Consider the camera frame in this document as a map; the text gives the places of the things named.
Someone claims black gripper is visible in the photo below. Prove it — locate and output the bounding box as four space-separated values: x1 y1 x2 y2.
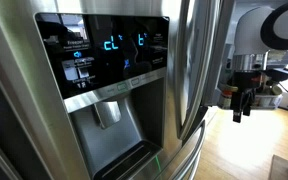
231 69 264 124

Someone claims black fridge control panel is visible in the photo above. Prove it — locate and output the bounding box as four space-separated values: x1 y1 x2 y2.
33 12 170 101

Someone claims stainless steel fridge door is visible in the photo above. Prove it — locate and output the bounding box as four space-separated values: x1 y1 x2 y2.
0 0 218 180

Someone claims small red lid jar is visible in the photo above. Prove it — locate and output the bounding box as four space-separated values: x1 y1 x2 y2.
221 85 238 108

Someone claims gold lid jar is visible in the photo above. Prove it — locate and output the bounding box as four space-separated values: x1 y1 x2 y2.
270 85 284 97

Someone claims brown floor mat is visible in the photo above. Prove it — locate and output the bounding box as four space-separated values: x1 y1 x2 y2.
268 154 288 180

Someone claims dark dispenser drip tray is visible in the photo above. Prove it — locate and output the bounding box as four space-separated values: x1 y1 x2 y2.
93 139 162 180

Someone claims silver dispenser paddle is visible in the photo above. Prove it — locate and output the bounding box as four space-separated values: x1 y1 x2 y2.
93 100 122 130

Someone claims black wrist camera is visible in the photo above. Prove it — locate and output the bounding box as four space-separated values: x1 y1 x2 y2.
266 67 288 83

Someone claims steel fridge door handle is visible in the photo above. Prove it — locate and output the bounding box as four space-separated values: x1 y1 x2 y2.
175 0 222 141

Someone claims steel freezer drawer handle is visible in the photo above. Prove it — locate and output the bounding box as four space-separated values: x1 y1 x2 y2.
165 121 207 180

